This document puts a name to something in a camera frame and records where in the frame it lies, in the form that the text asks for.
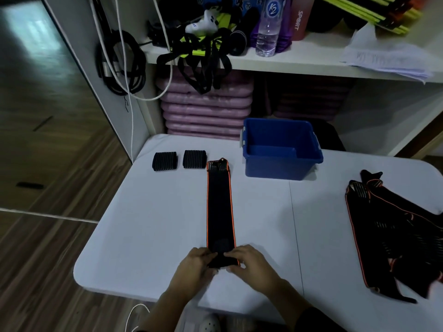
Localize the person's left hand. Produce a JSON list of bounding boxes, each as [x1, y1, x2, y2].
[[166, 247, 219, 301]]

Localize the person's right hand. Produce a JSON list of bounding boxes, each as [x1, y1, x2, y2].
[[224, 244, 290, 297]]

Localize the orange-edged wrap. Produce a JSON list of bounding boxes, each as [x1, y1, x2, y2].
[[206, 158, 240, 270]]

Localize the blue plastic bin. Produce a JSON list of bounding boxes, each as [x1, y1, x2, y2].
[[241, 117, 324, 181]]

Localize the black striped strap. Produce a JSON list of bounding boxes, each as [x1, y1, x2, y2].
[[152, 152, 179, 172], [182, 149, 208, 170]]

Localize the pile of black orange straps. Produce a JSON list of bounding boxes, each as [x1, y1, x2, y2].
[[344, 170, 443, 305]]

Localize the person's right forearm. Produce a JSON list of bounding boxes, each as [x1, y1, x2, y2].
[[269, 278, 347, 332]]

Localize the person's left forearm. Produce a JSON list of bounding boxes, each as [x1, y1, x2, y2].
[[137, 290, 194, 332]]

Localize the person's white shoe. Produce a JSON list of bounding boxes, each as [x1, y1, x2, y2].
[[197, 313, 222, 332]]

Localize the black chair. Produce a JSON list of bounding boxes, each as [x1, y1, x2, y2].
[[301, 118, 346, 152]]

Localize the stack of pink mats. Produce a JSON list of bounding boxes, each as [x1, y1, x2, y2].
[[156, 67, 255, 141], [273, 77, 353, 121]]

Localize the wooden door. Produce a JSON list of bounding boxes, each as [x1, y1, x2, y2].
[[396, 112, 443, 161]]

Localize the white shelf unit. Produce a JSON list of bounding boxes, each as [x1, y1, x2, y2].
[[40, 0, 443, 163]]

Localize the black cylindrical roller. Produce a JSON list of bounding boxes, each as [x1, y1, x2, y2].
[[228, 6, 261, 56]]

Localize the clear plastic water bottle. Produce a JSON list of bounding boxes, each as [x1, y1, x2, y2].
[[255, 0, 288, 58]]

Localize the purple bottle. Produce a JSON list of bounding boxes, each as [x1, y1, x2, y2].
[[249, 3, 293, 54]]

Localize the white paper sheets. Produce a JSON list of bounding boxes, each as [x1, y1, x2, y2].
[[340, 23, 435, 83]]

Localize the white handheld controller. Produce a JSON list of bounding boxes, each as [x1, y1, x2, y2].
[[185, 9, 220, 36]]

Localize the pink sport bottle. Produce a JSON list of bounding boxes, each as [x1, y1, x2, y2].
[[290, 0, 316, 42]]

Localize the black round bag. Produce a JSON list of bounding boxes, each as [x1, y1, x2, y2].
[[306, 5, 345, 33]]

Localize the black cloth bag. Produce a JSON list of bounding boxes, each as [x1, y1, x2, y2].
[[157, 0, 200, 24]]

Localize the yellow orange agility ladder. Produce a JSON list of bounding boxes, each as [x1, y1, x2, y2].
[[317, 0, 425, 35]]

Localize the thin white cable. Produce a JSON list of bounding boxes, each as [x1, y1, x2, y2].
[[114, 0, 151, 332]]

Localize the thick white cable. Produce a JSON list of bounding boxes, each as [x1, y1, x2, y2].
[[88, 0, 173, 102]]

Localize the black yellow suspension straps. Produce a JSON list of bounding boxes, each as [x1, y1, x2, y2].
[[149, 10, 248, 95]]

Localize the black coiled cable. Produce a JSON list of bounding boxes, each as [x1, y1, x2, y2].
[[96, 29, 147, 96]]

